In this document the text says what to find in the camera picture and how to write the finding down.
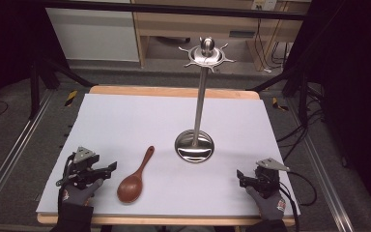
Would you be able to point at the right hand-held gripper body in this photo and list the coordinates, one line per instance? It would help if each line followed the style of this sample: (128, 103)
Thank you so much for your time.
(267, 179)

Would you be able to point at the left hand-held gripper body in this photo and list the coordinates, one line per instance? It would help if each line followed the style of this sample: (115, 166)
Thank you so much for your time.
(82, 166)

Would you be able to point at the person's right hand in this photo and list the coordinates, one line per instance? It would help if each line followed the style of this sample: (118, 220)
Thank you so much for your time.
(270, 208)

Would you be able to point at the person's left hand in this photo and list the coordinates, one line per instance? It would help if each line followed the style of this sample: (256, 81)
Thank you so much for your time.
(77, 195)

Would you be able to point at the brown wooden spoon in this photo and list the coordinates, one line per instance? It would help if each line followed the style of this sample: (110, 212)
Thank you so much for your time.
(130, 190)

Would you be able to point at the white table sheet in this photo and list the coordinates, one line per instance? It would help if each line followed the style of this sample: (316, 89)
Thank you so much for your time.
(141, 129)

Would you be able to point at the yellow black floor tape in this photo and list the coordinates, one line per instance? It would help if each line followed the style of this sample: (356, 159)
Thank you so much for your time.
(71, 98)
(278, 104)

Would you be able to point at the steel utensil hanging rack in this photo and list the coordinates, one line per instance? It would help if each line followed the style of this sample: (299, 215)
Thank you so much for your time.
(199, 106)

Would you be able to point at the white cabinet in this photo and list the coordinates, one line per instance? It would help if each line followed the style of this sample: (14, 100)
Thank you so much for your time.
(93, 35)

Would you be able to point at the dark curtain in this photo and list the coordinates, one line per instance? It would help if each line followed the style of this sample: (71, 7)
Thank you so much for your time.
(9, 42)
(357, 80)

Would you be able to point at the white power strip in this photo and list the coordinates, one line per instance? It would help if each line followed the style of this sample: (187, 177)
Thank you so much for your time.
(264, 4)

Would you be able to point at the aluminium floor rail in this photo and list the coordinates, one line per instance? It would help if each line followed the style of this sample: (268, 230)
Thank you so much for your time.
(16, 151)
(322, 167)

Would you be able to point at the black frame stand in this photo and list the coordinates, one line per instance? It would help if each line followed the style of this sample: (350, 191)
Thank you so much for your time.
(302, 93)
(34, 87)

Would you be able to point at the black horizontal frame bar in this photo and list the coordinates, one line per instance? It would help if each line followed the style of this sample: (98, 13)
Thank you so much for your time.
(174, 8)

